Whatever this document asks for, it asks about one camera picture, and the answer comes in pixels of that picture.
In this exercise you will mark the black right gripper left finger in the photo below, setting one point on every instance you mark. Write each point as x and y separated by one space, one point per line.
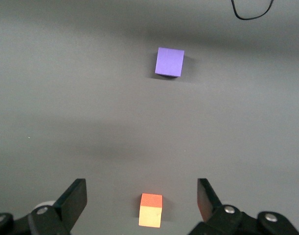
66 210

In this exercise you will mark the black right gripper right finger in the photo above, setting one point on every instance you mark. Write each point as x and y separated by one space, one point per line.
213 215

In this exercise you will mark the orange foam block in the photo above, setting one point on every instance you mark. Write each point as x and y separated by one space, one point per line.
150 213

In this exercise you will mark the purple foam block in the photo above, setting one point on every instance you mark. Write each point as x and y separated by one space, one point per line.
169 62

